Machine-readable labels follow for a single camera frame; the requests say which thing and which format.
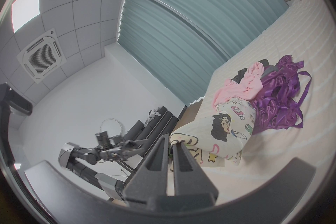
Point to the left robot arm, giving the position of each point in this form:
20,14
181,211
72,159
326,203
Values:
86,157

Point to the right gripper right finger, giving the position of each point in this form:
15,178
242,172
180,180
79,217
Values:
194,188

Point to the dark grey garment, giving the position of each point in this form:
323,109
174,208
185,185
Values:
240,74

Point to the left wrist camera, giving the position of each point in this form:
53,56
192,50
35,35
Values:
103,140

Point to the white printed pyjama top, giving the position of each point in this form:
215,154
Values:
223,139

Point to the purple satin garment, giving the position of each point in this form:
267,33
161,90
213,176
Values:
278,102

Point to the bed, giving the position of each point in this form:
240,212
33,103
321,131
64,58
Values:
288,152

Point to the ceiling light panel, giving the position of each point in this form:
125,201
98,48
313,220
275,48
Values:
26,7

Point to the ceiling air conditioner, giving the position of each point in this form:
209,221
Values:
43,55

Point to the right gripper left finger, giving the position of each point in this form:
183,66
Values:
147,186

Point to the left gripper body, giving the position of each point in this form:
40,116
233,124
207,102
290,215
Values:
112,155

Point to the pink garment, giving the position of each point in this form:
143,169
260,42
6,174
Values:
236,89

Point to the grey crumpled cloth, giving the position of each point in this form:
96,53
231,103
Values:
153,115

